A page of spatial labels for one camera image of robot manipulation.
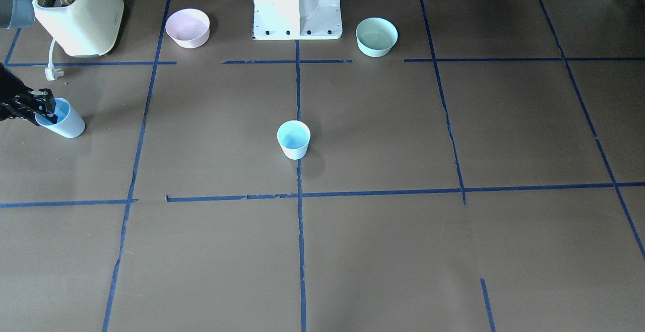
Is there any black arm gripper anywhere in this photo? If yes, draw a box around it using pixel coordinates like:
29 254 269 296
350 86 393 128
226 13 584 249
1 64 58 127

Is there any light blue cup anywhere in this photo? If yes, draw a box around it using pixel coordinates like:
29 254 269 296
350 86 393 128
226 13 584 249
276 120 311 160
34 97 86 139

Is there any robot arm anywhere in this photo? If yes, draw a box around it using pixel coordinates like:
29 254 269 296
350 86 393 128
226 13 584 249
1 0 58 126

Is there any blue tape strip far row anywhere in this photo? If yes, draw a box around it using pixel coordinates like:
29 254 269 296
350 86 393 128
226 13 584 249
4 57 645 68

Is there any blue tape strip row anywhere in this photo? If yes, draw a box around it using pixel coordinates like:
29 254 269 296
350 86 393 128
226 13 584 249
1 181 644 209
4 57 645 68

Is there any cream toaster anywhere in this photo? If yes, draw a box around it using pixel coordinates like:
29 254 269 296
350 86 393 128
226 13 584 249
32 0 124 58

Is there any blue tape strip middle row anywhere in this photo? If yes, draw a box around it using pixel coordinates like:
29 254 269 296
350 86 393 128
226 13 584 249
1 181 644 209

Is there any pink bowl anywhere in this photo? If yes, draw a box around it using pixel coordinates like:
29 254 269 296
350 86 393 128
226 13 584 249
164 8 211 49

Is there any blue tape strip centre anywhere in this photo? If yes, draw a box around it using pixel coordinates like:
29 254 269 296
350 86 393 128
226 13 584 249
295 40 308 331

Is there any green bowl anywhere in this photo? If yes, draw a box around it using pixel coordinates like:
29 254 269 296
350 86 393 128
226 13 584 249
355 17 399 58

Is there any blue tape strip lengthwise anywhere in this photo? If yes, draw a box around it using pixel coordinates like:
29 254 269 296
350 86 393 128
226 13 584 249
419 0 497 331

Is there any blue tape strip crosswise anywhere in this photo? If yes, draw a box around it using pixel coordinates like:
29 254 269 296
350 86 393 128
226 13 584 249
538 0 644 258

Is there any white toaster plug cable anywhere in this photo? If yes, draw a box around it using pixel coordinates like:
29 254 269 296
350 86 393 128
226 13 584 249
44 38 65 82

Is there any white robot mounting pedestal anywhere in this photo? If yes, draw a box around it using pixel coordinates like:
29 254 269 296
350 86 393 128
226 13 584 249
252 0 343 41

